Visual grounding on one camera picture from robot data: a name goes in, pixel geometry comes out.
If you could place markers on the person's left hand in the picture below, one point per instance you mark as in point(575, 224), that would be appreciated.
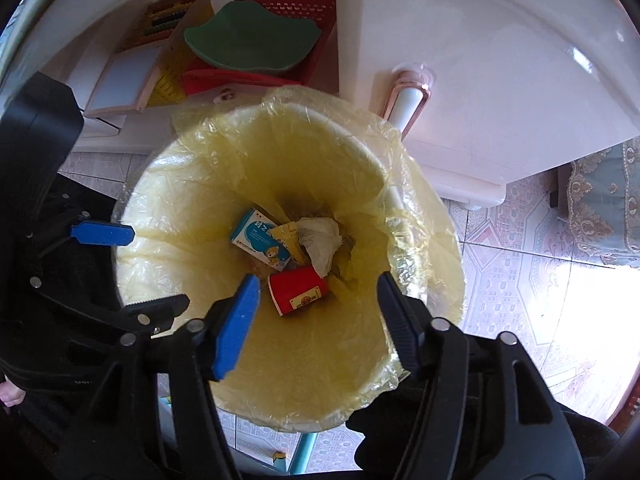
point(10, 394)

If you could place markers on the wooden abacus board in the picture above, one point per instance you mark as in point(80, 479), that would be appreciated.
point(125, 75)

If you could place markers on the white coffee table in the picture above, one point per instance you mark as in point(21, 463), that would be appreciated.
point(500, 85)

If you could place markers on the teal metal stool leg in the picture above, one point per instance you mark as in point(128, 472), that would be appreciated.
point(300, 452)

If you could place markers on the blue cardboard box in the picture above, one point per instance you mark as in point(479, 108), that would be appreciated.
point(257, 240)

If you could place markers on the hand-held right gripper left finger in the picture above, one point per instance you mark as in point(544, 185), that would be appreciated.
point(235, 330)

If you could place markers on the yellow plastic basket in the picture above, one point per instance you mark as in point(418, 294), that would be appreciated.
point(167, 77)

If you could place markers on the red paper cup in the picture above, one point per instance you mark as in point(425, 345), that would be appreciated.
point(297, 292)

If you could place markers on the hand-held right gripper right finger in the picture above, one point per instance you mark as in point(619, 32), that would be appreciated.
point(400, 330)

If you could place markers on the quilted blue-grey sectional sofa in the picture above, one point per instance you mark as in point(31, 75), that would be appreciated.
point(600, 200)

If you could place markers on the green plastic plate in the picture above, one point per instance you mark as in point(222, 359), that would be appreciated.
point(250, 37)

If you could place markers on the trash bin with yellow bag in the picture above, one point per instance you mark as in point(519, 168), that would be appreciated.
point(200, 185)

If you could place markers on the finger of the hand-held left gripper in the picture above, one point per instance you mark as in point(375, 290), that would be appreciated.
point(102, 234)
point(150, 312)

